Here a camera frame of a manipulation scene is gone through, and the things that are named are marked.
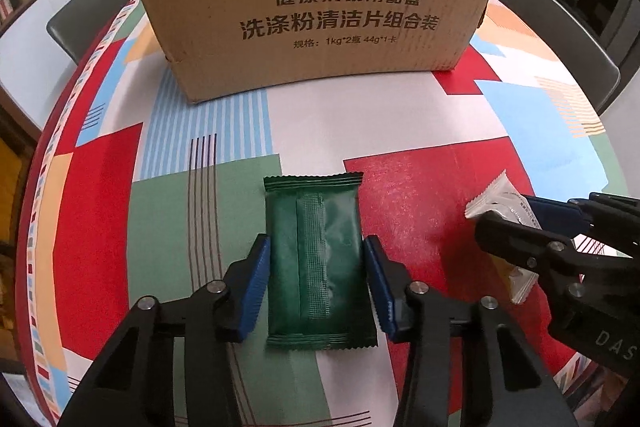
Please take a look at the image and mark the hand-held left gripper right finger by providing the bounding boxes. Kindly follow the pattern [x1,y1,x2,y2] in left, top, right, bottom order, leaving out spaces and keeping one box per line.
[363,235,566,427]

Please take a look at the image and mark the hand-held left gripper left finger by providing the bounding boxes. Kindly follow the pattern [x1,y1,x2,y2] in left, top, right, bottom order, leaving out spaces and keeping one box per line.
[57,234,272,427]

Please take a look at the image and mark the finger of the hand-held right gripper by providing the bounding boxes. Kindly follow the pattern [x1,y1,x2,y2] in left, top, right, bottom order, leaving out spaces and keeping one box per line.
[474,213,640,308]
[522,193,640,240]

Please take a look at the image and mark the white snack packet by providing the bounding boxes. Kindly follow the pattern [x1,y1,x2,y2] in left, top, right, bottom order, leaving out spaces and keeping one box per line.
[464,170,547,306]

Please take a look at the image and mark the dark green snack packet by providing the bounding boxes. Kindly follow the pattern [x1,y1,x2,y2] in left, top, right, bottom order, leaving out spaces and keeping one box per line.
[263,172,379,351]

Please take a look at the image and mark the large cardboard box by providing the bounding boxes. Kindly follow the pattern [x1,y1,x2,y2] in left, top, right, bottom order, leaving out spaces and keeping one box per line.
[121,0,514,104]

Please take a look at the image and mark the dark grey chair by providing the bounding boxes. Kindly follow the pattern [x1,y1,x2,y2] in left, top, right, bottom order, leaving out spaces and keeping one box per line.
[492,0,621,114]
[46,0,139,64]

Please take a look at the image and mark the white base cabinets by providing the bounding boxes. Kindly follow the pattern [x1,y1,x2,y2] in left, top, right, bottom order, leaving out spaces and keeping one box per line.
[0,0,146,142]

